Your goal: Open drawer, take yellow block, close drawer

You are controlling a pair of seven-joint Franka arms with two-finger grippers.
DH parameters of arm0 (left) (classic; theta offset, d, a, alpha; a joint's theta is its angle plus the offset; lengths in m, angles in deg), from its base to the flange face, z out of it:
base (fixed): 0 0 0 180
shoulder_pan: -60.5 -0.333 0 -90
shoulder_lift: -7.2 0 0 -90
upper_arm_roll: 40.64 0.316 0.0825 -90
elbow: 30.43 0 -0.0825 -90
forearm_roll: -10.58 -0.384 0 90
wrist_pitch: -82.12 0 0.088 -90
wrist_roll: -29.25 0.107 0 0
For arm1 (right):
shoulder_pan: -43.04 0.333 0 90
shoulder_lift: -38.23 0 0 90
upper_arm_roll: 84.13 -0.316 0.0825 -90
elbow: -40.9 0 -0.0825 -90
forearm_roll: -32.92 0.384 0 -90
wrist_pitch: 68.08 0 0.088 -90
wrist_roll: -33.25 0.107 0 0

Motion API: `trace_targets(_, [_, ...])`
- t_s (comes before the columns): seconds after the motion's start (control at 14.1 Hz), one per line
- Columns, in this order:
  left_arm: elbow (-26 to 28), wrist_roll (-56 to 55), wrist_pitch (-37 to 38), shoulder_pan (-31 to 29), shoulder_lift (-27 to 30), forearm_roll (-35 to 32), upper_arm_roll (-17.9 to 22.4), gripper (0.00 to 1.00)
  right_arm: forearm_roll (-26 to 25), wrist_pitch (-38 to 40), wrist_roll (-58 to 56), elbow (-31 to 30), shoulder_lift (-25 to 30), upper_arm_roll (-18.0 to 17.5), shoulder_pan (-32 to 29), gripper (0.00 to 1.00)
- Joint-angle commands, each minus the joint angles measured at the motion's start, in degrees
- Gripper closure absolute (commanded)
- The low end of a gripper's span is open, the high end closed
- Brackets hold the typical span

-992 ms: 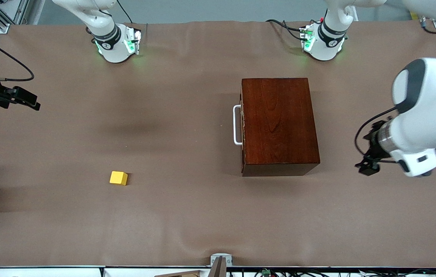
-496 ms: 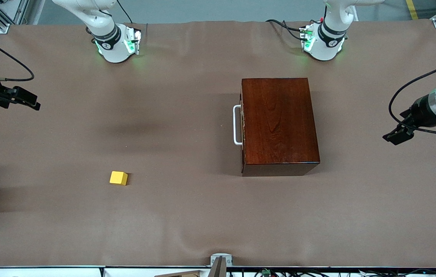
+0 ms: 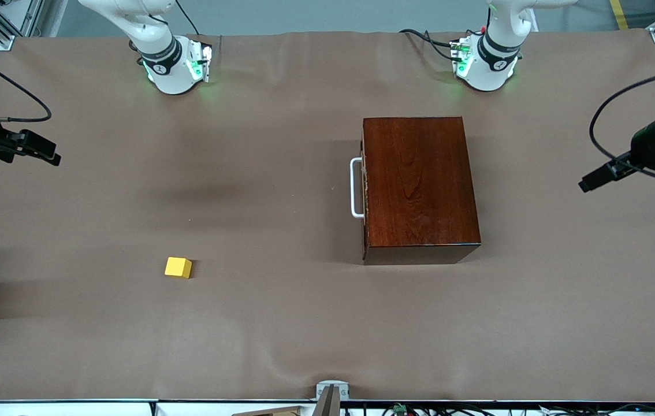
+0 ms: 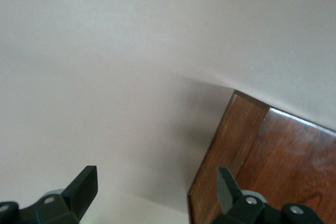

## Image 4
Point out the dark red-brown wooden cabinet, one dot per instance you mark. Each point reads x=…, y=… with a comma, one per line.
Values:
x=288, y=169

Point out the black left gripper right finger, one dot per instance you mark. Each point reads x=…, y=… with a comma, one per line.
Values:
x=225, y=190

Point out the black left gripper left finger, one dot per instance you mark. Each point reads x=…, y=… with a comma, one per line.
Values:
x=84, y=190

